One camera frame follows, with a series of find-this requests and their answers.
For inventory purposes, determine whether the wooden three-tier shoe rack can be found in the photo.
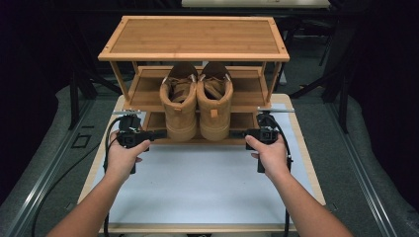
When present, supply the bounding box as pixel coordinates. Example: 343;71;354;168
97;15;291;146

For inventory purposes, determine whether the person's right hand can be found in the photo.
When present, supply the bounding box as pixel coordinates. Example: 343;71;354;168
245;134;291;182

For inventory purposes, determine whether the white table mat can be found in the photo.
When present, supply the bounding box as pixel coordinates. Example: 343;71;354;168
93;103;315;225

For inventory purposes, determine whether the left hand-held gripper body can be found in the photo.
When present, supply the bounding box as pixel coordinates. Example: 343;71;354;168
112;110;156;175

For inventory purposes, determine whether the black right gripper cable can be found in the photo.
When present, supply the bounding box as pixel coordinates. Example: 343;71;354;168
268;113;293;237

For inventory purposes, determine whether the tan suede boot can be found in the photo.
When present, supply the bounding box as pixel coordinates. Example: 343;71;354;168
159;61;200;143
196;61;234;142

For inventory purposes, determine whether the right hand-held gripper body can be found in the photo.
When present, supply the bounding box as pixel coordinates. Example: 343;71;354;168
245;107;295;174

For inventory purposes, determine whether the person's left hand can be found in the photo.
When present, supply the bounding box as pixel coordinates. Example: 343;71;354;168
105;130;152;182

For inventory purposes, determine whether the black floor cable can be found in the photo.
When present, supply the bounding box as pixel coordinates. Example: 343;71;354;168
31;142;102;237

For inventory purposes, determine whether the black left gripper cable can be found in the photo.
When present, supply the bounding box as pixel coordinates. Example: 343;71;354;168
103;117;124;237

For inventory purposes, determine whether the black metal stand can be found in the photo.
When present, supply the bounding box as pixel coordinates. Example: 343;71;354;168
290;19;351;134
67;65;123;131

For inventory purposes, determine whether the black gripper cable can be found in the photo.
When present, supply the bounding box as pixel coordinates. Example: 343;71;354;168
268;113;293;237
103;117;124;237

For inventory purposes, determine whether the metal floor rail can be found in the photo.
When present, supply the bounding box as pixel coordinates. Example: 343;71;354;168
325;98;399;237
3;98;97;237

